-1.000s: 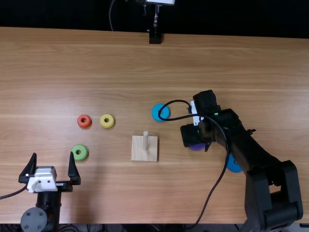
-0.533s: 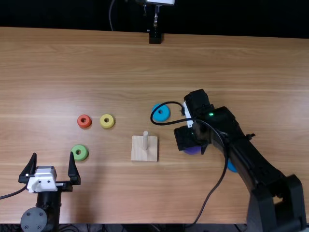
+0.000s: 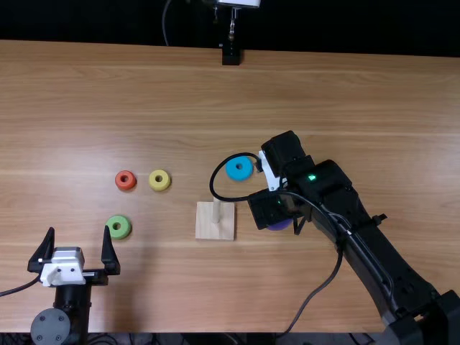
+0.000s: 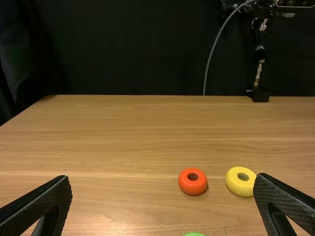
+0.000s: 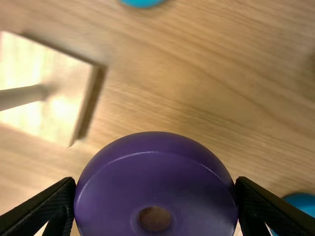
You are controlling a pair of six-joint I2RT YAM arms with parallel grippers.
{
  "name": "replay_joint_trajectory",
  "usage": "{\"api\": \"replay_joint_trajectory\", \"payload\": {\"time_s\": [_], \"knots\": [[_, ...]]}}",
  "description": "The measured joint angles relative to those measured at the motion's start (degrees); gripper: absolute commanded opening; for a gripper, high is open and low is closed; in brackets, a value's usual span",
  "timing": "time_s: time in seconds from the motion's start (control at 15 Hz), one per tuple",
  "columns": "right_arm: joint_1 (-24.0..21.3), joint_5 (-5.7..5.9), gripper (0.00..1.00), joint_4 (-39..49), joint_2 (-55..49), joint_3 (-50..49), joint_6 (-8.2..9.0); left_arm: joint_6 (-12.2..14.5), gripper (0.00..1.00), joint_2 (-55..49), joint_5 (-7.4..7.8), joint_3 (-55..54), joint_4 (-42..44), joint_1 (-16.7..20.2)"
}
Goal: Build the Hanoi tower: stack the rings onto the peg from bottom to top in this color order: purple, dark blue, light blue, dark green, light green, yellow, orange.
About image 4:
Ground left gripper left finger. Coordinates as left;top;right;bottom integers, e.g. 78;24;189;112
0;175;72;236

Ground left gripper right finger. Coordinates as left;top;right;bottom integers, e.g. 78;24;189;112
252;173;315;236

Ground orange ring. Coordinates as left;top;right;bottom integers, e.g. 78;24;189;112
178;167;209;196

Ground black clamp stand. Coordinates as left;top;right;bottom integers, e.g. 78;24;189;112
220;0;278;103

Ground thin grey cable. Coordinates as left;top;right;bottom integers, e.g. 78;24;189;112
203;0;254;96

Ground yellow ring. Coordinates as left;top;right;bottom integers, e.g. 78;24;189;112
225;166;258;198

